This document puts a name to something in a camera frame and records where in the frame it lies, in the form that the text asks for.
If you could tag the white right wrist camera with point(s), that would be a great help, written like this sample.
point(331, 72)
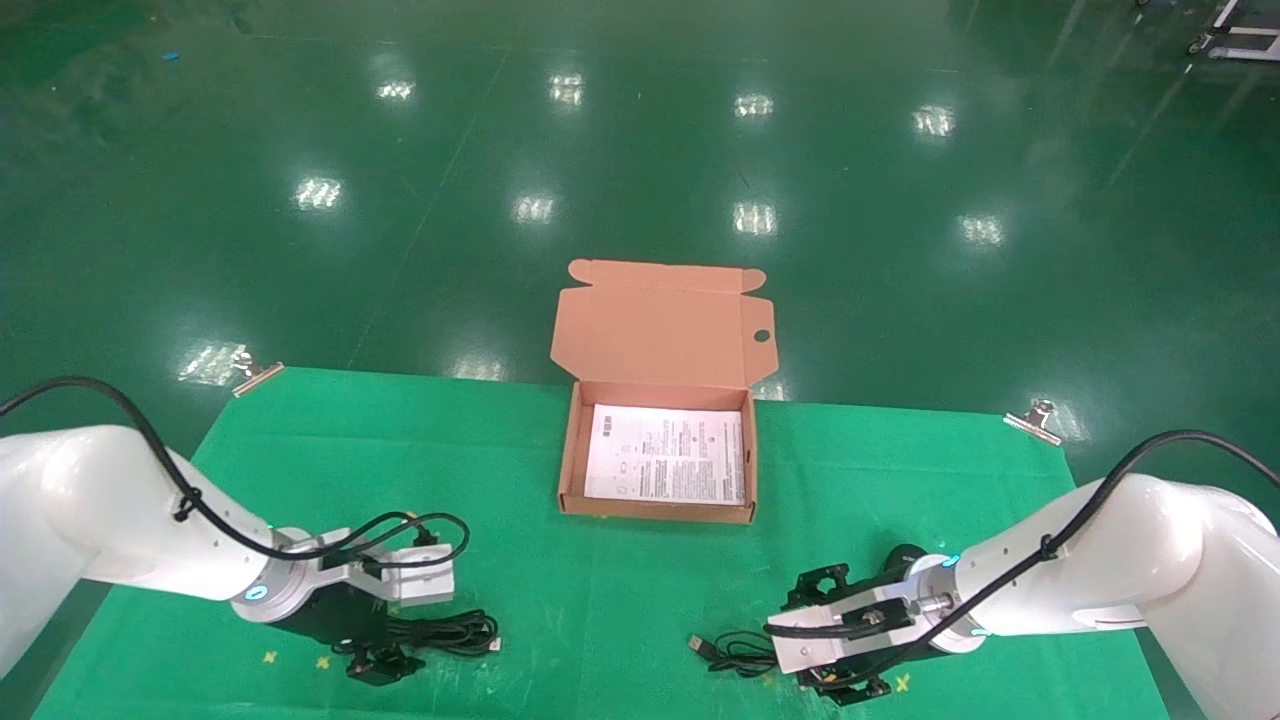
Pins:
point(810, 652)

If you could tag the white table leg frame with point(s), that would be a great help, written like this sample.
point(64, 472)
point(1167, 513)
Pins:
point(1245, 52)

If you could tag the silver metal binder clip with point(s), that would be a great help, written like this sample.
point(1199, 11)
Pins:
point(258, 377)
point(1035, 425)

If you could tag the white printed instruction sheet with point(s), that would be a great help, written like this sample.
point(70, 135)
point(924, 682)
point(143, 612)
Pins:
point(665, 455)

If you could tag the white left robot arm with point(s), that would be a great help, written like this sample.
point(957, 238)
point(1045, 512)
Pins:
point(100, 510)

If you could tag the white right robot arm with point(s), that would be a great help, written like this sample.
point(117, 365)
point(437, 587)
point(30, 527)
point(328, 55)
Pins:
point(1150, 560)

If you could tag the green table cloth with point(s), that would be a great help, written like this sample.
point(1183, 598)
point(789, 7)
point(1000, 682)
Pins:
point(450, 450)

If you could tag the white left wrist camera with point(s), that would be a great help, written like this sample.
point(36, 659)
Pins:
point(420, 580)

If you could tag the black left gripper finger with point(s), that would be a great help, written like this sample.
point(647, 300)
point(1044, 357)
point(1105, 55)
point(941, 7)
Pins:
point(385, 668)

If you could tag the brown cardboard mailer box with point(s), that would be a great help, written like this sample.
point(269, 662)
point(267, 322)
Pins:
point(650, 330)

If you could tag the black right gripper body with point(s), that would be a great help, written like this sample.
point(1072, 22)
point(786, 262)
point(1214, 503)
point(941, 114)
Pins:
point(895, 565)

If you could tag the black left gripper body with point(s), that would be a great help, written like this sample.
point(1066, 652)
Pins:
point(345, 615)

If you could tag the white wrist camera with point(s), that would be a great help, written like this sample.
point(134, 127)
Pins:
point(420, 580)
point(810, 652)

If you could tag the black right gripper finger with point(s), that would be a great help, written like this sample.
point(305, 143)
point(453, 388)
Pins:
point(820, 585)
point(850, 688)

